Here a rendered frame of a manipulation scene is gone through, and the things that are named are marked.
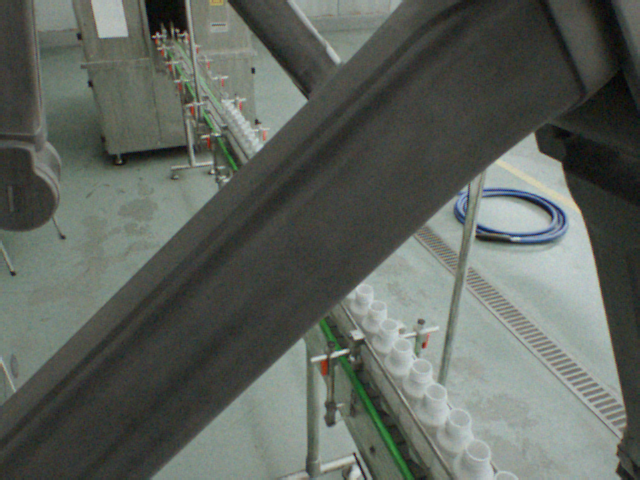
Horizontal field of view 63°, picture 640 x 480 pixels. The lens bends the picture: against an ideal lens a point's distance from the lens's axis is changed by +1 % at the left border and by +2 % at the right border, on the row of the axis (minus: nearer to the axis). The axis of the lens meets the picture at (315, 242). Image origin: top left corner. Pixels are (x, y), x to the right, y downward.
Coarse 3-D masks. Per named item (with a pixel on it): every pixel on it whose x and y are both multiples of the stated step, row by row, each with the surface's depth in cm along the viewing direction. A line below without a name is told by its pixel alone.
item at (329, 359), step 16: (192, 80) 286; (208, 80) 289; (192, 112) 250; (208, 112) 252; (224, 128) 212; (208, 144) 214; (224, 144) 215; (224, 176) 223; (400, 320) 108; (352, 336) 105; (416, 336) 111; (336, 352) 105; (352, 352) 106; (416, 352) 113; (352, 368) 108; (352, 400) 112; (352, 416) 114
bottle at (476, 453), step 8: (472, 440) 78; (464, 448) 78; (472, 448) 79; (480, 448) 79; (488, 448) 77; (456, 456) 81; (464, 456) 77; (472, 456) 82; (480, 456) 79; (488, 456) 76; (456, 464) 79; (464, 464) 78; (472, 464) 76; (480, 464) 76; (488, 464) 77; (456, 472) 78; (464, 472) 78; (472, 472) 77; (480, 472) 77; (488, 472) 78
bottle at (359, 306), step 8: (360, 288) 111; (368, 288) 111; (360, 296) 109; (368, 296) 109; (352, 304) 112; (360, 304) 110; (368, 304) 110; (352, 312) 111; (360, 312) 110; (360, 320) 111; (352, 328) 113; (360, 328) 112
